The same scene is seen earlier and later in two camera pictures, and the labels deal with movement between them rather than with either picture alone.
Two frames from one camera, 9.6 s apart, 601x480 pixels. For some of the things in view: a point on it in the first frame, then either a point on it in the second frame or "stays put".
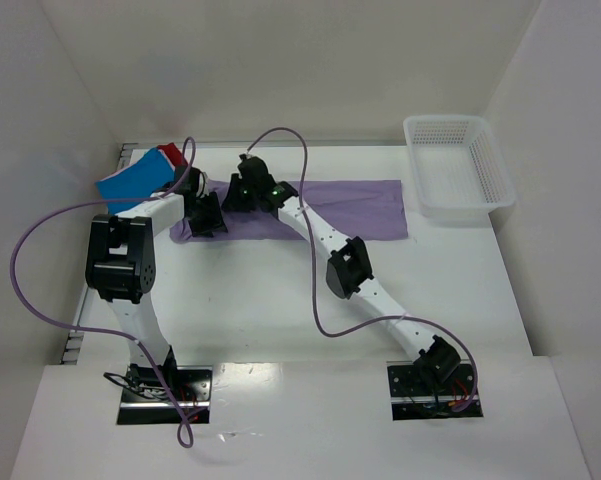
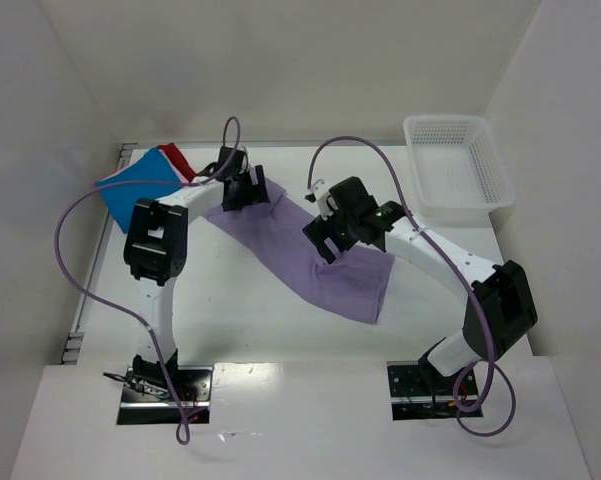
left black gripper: x=203 y=216 -> x=247 y=189
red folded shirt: x=174 y=155 stays put
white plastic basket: x=458 y=170 stays put
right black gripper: x=237 y=192 -> x=325 y=230
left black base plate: x=146 y=399 stays put
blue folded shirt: x=142 y=179 stays put
